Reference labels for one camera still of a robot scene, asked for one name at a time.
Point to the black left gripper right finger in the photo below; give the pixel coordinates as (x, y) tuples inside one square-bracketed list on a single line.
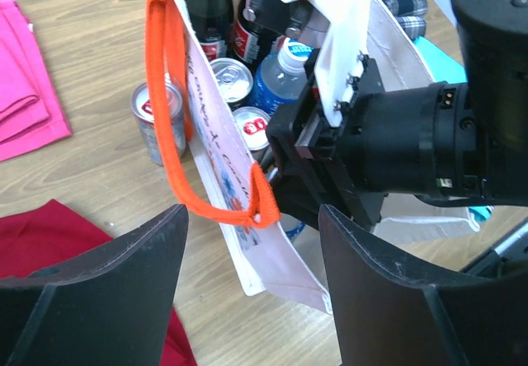
[(393, 308)]

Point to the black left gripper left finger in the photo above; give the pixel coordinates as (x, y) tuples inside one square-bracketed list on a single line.
[(108, 306)]

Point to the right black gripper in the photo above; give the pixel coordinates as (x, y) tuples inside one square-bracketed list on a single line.
[(312, 163)]

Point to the silver can front table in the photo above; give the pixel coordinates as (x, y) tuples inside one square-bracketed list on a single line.
[(252, 123)]

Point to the clear water bottle blue label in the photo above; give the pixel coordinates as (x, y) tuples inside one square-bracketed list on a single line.
[(280, 78)]

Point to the beige canvas tote bag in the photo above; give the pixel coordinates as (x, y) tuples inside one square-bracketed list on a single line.
[(263, 258)]

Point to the black can front table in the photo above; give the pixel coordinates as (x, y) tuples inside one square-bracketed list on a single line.
[(234, 80)]

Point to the cola glass bottle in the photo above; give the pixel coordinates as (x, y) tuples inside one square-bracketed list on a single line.
[(212, 22)]

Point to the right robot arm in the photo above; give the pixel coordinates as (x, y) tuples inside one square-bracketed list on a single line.
[(348, 142)]

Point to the red folded cloth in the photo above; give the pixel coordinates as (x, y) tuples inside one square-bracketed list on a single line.
[(54, 233)]

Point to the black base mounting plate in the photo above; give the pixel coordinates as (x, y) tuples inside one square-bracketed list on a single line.
[(507, 255)]

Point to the teal folded shorts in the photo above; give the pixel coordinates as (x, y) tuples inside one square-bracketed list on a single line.
[(445, 69)]

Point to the pink folded cloth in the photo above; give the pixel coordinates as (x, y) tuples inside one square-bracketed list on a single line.
[(31, 114)]

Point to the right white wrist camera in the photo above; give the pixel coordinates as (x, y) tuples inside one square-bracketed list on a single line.
[(337, 28)]

